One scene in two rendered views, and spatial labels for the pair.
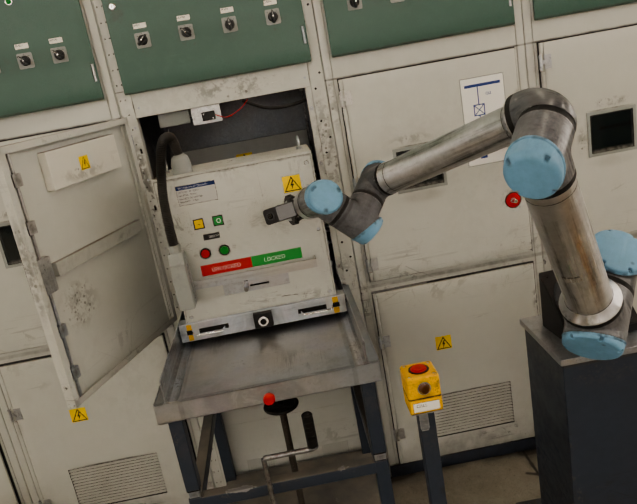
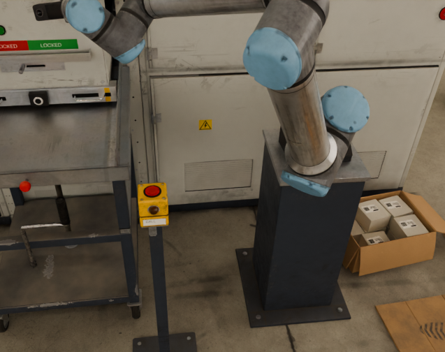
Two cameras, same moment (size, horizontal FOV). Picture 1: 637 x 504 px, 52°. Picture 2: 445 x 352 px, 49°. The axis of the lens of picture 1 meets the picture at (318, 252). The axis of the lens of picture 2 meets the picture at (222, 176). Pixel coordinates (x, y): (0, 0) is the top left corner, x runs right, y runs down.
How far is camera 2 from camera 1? 0.50 m
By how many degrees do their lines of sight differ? 24
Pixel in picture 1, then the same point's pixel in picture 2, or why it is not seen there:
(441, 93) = not seen: outside the picture
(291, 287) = (66, 73)
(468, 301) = (230, 96)
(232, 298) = (9, 75)
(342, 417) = not seen: hidden behind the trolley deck
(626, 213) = (375, 45)
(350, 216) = (111, 38)
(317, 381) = (71, 174)
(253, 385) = (12, 171)
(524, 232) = not seen: hidden behind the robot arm
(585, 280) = (306, 146)
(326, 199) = (86, 18)
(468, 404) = (218, 171)
